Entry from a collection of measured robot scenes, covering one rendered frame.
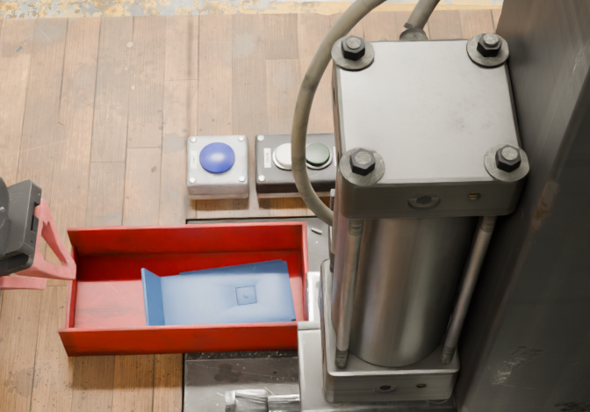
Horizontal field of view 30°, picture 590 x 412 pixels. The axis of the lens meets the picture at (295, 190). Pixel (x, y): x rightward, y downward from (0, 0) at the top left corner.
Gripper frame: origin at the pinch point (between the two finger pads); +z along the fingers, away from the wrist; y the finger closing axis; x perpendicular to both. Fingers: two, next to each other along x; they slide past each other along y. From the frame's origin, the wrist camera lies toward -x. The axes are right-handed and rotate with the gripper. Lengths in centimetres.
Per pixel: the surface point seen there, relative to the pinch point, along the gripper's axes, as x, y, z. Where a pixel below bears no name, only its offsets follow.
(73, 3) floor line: 130, -80, 81
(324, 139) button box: 26.0, 12.8, 27.3
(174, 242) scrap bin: 12.7, -1.4, 19.1
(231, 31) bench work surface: 44, 2, 24
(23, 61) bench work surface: 39.7, -19.9, 11.6
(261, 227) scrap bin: 13.0, 8.0, 21.5
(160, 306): 6.0, -3.2, 19.7
